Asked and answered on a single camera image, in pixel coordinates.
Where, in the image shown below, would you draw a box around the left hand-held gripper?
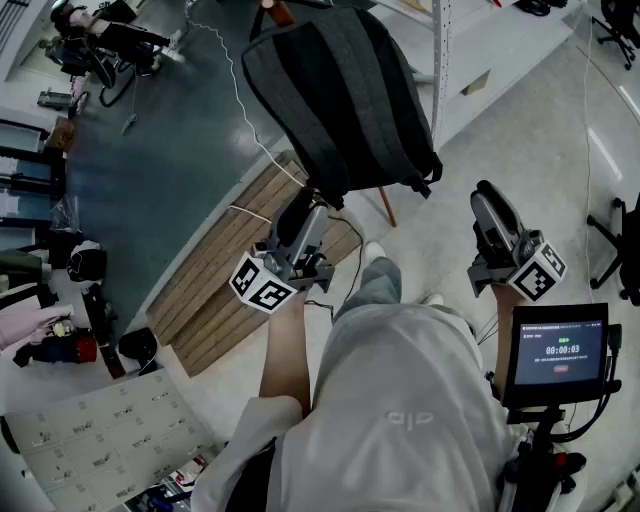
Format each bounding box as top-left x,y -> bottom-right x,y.
228,187 -> 337,315

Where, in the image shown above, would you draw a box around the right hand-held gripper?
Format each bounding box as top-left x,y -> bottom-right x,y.
467,179 -> 569,304

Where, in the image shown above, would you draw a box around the dark grey backpack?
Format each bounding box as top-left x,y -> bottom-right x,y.
241,4 -> 445,211

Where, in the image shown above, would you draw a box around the person's left forearm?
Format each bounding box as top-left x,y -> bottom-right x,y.
258,293 -> 315,420

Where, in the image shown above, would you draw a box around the person's right forearm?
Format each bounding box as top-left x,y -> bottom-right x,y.
491,284 -> 532,401

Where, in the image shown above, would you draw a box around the person's grey trousers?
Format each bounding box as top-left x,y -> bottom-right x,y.
331,255 -> 404,322

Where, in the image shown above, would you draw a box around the wooden plank platform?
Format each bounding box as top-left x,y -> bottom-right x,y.
146,149 -> 365,379

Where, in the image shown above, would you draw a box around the black office chair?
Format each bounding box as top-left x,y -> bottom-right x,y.
586,192 -> 640,302
591,0 -> 640,72

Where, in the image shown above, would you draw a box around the white metal shelf unit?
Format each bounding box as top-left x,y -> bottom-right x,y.
377,0 -> 587,150

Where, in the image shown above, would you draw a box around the black chest-mounted monitor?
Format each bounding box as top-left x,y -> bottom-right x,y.
501,302 -> 611,410

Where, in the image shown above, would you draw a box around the black floor bag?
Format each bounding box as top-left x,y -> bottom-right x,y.
118,327 -> 162,362

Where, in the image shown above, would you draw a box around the person's white shirt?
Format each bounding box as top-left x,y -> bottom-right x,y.
192,302 -> 531,512

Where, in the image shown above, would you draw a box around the black and white bag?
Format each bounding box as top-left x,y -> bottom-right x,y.
66,239 -> 109,287

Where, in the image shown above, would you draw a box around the black cantilever chair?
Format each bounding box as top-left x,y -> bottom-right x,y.
96,43 -> 162,109

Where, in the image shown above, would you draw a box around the clear plastic bag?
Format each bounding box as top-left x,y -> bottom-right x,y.
49,194 -> 84,235

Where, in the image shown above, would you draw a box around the red container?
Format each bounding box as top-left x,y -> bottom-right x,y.
74,334 -> 99,364

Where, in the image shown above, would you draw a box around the brown box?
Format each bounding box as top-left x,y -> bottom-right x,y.
48,116 -> 79,152

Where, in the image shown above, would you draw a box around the dark storage shelving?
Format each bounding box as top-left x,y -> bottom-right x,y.
0,118 -> 69,242

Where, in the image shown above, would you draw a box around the grey floor device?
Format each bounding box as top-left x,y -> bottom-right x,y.
36,86 -> 72,112

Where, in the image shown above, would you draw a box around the pink cloth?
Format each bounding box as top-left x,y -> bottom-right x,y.
0,299 -> 75,352

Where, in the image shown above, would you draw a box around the thin black floor cable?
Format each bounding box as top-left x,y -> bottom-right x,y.
303,213 -> 367,322

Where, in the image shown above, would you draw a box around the white wavy floor cable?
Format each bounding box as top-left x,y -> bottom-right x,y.
183,0 -> 309,224

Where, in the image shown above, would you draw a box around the black monitor cables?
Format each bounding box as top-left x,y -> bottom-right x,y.
562,323 -> 624,444

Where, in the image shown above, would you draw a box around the black monitor mount with red knob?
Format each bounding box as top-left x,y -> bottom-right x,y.
498,404 -> 589,512

